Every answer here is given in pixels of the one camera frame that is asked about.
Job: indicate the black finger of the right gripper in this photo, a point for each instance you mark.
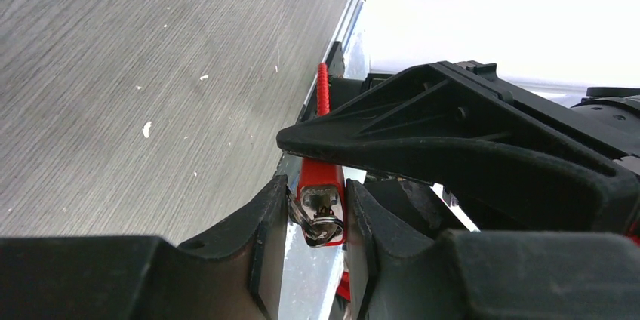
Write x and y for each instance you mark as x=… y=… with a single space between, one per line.
x=416 y=204

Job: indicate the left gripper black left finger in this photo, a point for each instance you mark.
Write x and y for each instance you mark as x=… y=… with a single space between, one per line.
x=231 y=271

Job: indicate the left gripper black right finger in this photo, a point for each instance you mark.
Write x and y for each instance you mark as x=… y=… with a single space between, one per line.
x=398 y=273

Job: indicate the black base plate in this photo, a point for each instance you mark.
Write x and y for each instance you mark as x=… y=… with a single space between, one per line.
x=342 y=89

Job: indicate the red cable padlock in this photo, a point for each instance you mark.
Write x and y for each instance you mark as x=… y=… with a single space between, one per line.
x=321 y=186

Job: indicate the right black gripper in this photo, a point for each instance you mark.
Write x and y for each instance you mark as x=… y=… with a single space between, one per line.
x=565 y=162

